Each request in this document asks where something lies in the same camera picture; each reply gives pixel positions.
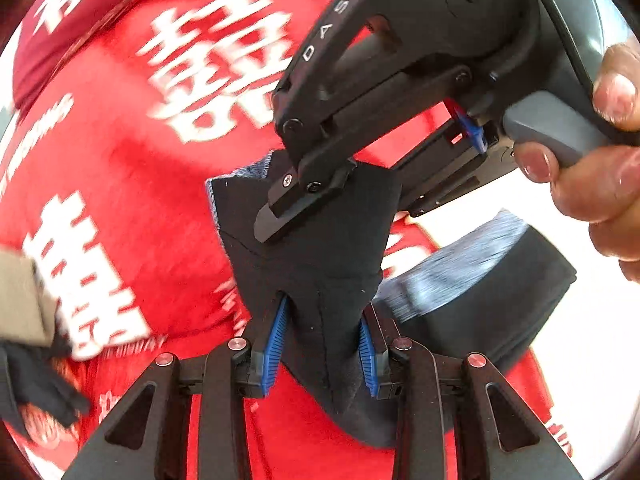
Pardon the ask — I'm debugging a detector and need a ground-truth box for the beige folded cloth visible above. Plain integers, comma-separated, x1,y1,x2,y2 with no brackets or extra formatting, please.
0,248,58,347

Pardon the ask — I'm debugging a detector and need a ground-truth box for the red wedding print sofa cover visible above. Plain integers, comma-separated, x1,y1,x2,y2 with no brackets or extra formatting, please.
0,0,574,480

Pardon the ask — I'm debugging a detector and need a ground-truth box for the dark red pillow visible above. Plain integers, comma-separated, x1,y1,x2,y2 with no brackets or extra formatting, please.
1,0,126,114

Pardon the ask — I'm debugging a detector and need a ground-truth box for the black pants blue patterned trim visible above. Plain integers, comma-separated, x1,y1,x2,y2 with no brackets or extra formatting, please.
206,151,576,448

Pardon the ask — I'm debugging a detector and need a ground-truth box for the person's right hand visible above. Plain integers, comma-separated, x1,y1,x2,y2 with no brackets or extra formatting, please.
514,37,639,283

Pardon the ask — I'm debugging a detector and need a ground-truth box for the black crumpled garment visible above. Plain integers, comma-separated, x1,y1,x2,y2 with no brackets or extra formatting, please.
1,336,91,438

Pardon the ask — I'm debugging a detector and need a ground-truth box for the red embroidered cushion left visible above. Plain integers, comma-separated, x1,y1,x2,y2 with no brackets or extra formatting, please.
4,358,101,453

